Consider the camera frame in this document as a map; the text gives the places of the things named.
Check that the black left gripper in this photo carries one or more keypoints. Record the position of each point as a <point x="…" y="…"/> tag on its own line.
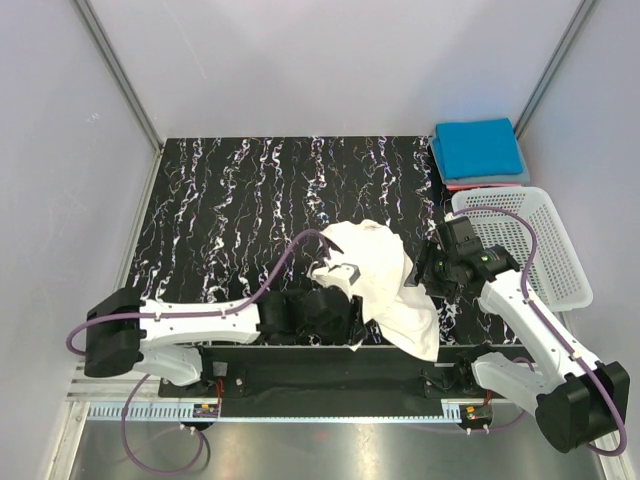
<point x="351" y="329"/>

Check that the white t-shirt with print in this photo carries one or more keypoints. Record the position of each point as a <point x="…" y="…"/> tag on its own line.
<point x="406" y="315"/>

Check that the right aluminium corner post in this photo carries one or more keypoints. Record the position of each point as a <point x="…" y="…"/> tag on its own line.
<point x="578" y="22"/>

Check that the folded pink t-shirt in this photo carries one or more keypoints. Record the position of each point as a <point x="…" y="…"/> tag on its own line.
<point x="464" y="187"/>

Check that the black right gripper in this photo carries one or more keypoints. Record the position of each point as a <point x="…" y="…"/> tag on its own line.
<point x="427" y="255"/>

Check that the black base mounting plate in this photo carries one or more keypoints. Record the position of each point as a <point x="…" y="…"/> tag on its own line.
<point x="380" y="378"/>

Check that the left aluminium corner post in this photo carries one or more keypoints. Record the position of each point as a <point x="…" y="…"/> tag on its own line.
<point x="108" y="53"/>

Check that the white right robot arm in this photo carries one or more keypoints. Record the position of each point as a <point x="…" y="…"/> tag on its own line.
<point x="574" y="397"/>

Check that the folded blue t-shirt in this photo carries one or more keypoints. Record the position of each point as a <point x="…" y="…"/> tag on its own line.
<point x="480" y="148"/>

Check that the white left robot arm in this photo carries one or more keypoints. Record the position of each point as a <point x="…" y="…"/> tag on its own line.
<point x="126" y="332"/>

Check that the aluminium frame rail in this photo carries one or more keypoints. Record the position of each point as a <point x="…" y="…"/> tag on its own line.
<point x="83" y="388"/>

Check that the white slotted cable duct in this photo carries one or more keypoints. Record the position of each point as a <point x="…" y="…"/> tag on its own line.
<point x="430" y="413"/>

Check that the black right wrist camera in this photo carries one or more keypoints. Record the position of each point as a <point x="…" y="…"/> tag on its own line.
<point x="458" y="239"/>

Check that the aluminium corner post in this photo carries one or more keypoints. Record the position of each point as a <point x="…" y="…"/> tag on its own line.
<point x="578" y="22"/>
<point x="108" y="53"/>

